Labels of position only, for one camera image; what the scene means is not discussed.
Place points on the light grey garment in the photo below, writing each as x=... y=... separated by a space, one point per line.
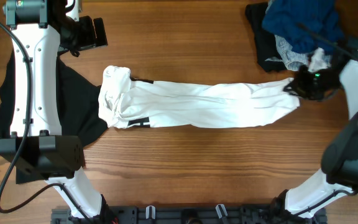
x=290 y=59

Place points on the white t-shirt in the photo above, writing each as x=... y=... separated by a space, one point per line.
x=125 y=102

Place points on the black garment at top right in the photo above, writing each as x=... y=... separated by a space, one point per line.
x=267 y=56

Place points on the left white rail clip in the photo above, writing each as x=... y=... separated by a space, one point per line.
x=150 y=213

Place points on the right white rail clip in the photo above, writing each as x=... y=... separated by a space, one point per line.
x=222 y=213

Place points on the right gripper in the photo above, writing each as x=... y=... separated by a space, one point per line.
x=301 y=87

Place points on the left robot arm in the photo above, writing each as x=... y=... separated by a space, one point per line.
x=48 y=111

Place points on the dark blue garment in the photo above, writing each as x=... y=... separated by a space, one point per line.
x=292 y=19

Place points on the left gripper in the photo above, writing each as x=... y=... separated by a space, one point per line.
x=89 y=41

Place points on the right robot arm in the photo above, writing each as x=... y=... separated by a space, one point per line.
x=338 y=174

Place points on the black garment on left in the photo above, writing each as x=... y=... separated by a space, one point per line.
x=78 y=104

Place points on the black garment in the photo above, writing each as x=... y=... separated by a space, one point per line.
x=267 y=56
x=78 y=104

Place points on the white rail clip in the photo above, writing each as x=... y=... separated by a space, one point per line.
x=222 y=213
x=150 y=213

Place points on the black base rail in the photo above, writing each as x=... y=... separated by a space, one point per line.
x=246 y=214

